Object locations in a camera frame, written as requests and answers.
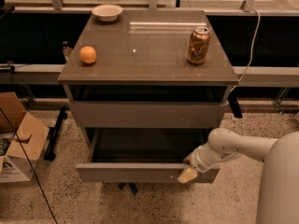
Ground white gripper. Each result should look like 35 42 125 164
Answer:
178 144 233 184

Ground grey drawer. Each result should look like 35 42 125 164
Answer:
69 101 226 129
76 128 209 183

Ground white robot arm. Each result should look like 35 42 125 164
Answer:
178 128 299 224

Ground grey drawer cabinet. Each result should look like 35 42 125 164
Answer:
57 8 239 183

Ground grey top drawer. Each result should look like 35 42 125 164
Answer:
69 101 226 129

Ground blue tape cross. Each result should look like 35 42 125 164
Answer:
118 183 138 196

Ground black stand foot right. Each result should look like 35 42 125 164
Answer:
228 93 243 119

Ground black stand foot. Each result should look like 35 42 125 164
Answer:
44 106 67 161
228 93 243 119

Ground gold soda can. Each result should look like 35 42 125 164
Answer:
187 25 211 64

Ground black stand foot left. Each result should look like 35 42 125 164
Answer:
44 106 67 161

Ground orange fruit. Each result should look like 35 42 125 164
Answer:
79 46 96 63

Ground cardboard box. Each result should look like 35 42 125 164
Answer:
0 92 50 183

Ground white bowl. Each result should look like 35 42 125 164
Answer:
92 5 122 22

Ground white hanging cable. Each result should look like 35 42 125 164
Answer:
229 7 262 93

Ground black floor cable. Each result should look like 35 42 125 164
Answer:
0 107 59 224

